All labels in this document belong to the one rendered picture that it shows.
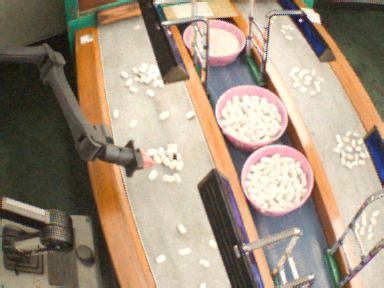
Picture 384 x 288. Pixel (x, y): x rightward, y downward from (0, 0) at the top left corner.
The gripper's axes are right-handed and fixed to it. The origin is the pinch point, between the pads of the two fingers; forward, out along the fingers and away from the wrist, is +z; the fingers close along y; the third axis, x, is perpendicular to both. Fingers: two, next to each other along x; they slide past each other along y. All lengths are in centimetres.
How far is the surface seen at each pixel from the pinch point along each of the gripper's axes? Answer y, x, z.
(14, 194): 54, 115, -11
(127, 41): 71, 4, 7
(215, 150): 3.6, -9.1, 20.2
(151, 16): 42, -27, -10
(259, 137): 6.5, -17.7, 35.1
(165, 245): -25.4, 8.5, 2.8
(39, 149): 82, 100, 6
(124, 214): -12.5, 12.7, -6.4
